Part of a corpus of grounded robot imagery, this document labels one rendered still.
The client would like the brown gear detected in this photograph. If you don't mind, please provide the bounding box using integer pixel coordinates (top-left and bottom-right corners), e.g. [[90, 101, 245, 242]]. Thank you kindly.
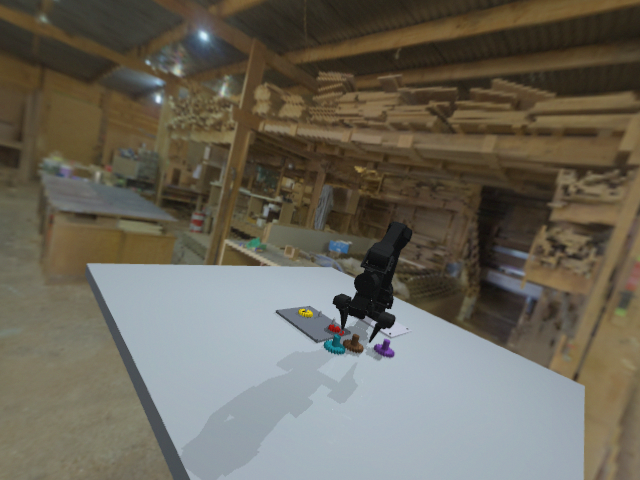
[[343, 334, 364, 353]]

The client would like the teal gear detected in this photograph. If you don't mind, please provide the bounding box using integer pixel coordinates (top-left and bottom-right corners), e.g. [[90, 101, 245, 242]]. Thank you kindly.
[[323, 334, 345, 355]]

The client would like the purple gear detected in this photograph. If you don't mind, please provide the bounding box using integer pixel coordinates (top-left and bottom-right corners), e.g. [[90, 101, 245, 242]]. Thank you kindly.
[[374, 339, 394, 357]]

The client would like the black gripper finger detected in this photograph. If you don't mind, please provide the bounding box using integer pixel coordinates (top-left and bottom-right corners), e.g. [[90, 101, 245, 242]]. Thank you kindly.
[[336, 306, 349, 330], [369, 322, 386, 343]]

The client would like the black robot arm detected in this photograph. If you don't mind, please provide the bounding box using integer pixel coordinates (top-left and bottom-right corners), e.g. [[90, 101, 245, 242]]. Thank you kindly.
[[349, 221, 412, 322]]

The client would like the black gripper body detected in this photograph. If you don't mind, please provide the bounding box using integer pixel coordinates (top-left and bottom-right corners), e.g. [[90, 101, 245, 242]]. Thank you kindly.
[[333, 291, 395, 329]]

